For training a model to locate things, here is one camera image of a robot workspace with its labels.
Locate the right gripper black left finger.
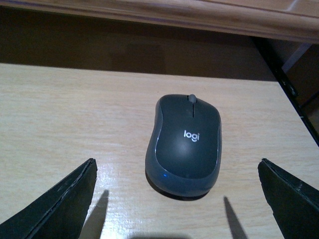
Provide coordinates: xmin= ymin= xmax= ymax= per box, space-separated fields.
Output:
xmin=0 ymin=158 xmax=97 ymax=239

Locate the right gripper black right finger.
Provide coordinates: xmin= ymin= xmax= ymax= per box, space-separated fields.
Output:
xmin=258 ymin=158 xmax=319 ymax=239

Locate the dark grey logi mouse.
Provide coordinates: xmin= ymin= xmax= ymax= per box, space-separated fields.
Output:
xmin=145 ymin=95 xmax=222 ymax=198

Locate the wooden keyboard tray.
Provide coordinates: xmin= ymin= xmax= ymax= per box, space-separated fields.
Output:
xmin=0 ymin=64 xmax=319 ymax=239

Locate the wooden desk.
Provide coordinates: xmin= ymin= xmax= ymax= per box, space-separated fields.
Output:
xmin=1 ymin=0 xmax=319 ymax=44

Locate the black metal rail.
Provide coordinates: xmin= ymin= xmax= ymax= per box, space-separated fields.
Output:
xmin=250 ymin=36 xmax=319 ymax=145

